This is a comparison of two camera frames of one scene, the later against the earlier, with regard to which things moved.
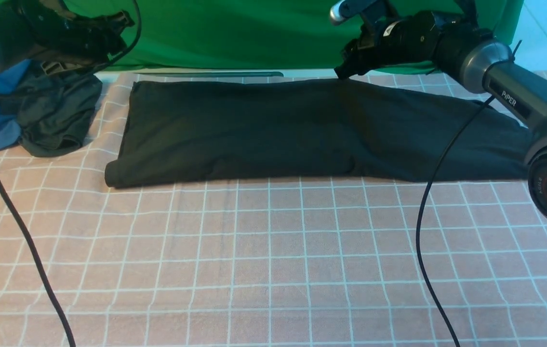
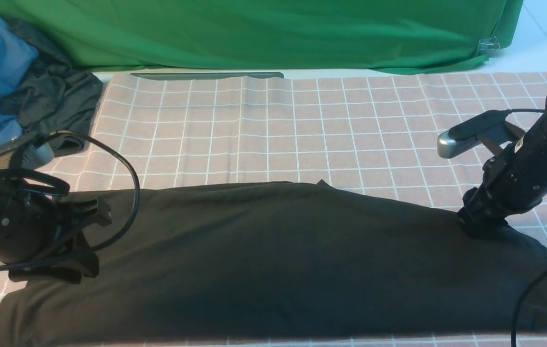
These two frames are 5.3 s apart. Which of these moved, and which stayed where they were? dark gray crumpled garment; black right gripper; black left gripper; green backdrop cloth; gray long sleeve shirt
Moved: black left gripper; gray long sleeve shirt; black right gripper
Stayed: dark gray crumpled garment; green backdrop cloth
